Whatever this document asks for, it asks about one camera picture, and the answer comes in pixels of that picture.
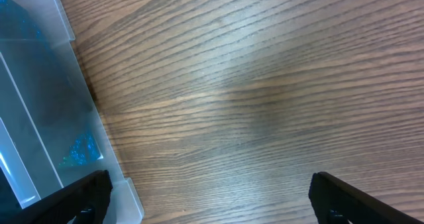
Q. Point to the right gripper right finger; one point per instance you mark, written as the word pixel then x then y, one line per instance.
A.
pixel 335 201

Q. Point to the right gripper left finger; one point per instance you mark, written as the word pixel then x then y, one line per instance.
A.
pixel 84 201

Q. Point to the sparkly blue sequin cloth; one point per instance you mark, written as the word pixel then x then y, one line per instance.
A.
pixel 57 105

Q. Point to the clear plastic storage bin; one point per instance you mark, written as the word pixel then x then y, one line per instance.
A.
pixel 29 168

